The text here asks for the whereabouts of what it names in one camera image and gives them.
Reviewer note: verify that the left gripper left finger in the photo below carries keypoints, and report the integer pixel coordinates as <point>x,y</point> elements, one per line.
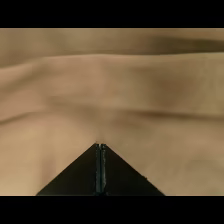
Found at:
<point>78,180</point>

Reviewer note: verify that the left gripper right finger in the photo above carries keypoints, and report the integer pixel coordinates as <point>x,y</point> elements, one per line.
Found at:
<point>126,180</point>

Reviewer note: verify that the beige shirt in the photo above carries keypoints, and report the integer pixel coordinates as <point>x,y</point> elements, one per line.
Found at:
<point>113,86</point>

